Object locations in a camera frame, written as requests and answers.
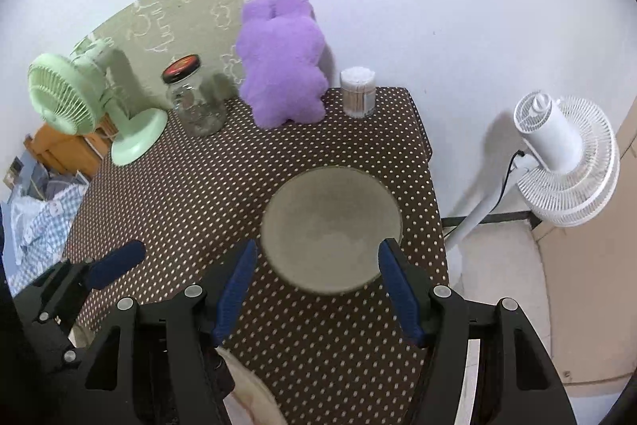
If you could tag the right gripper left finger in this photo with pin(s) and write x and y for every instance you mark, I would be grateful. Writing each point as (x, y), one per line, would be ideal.
(159, 363)

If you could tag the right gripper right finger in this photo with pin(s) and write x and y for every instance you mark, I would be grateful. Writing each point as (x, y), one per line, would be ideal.
(517, 382)

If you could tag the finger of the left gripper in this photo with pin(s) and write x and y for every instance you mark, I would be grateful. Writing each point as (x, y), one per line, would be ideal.
(114, 265)

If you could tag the large yellow floral plate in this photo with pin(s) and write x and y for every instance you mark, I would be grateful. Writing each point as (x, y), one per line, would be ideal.
(251, 402)

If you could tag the green bowl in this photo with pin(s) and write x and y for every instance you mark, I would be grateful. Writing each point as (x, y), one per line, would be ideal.
(322, 229)

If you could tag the blue checkered blanket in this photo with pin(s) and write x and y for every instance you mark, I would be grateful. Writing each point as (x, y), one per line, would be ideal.
(35, 233)

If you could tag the brown polka dot tablecloth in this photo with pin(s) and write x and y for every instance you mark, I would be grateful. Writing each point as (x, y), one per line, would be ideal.
(326, 360)

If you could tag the green desk fan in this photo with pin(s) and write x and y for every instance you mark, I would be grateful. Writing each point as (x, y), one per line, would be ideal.
(73, 94)

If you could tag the glass jar dark lid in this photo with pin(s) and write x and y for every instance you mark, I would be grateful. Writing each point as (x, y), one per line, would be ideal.
(199, 109)

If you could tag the white standing fan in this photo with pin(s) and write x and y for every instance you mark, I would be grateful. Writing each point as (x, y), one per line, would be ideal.
(568, 170)

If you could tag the green sheep pattern board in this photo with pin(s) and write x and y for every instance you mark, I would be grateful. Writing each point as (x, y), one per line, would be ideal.
(154, 33)

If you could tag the purple plush toy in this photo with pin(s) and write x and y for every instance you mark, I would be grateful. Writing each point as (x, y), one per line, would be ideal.
(280, 46)

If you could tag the cotton swab container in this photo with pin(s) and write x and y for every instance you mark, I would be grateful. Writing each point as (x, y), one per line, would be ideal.
(358, 86)

